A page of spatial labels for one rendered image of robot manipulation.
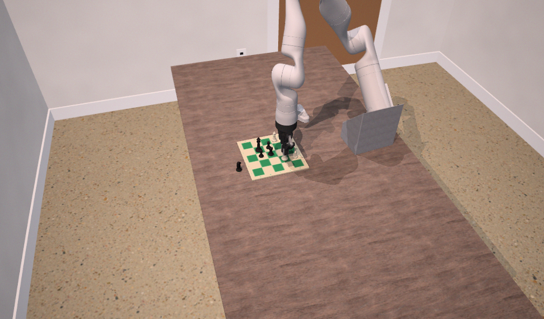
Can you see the green and cream chessboard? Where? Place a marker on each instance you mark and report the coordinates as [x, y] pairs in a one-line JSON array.
[[269, 166]]

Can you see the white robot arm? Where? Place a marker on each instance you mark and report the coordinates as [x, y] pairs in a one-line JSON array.
[[337, 14]]

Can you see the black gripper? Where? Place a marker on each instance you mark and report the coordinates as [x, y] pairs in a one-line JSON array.
[[285, 135]]

